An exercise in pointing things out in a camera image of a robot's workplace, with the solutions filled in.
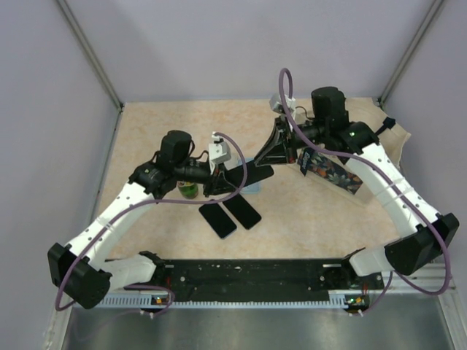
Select white slotted cable duct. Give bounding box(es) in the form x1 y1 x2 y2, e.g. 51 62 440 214
96 291 370 311

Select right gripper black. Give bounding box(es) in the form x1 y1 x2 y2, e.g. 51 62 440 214
254 116 328 166

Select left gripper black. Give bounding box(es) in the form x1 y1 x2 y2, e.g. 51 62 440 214
174 160 239 198

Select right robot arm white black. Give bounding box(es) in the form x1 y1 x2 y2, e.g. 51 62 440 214
254 87 460 289

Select green glass bottle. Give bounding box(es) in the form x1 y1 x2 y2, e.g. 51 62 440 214
177 181 198 200

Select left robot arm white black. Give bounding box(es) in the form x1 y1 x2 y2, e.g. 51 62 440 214
47 130 239 311

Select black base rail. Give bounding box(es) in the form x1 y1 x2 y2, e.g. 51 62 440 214
146 259 384 303

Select left aluminium frame post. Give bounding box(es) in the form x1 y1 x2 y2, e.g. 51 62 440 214
54 0 124 112

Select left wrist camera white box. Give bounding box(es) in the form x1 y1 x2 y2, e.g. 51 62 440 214
208 132 231 173

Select aluminium frame post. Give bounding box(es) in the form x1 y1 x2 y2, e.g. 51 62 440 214
54 0 124 112
377 0 447 110

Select right aluminium frame post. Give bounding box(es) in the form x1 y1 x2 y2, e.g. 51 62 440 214
377 0 447 110

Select beige canvas tote bag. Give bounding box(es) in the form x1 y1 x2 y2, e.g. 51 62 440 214
289 98 411 206

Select bare black phone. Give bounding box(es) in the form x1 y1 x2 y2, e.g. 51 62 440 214
223 194 262 230
198 203 237 239

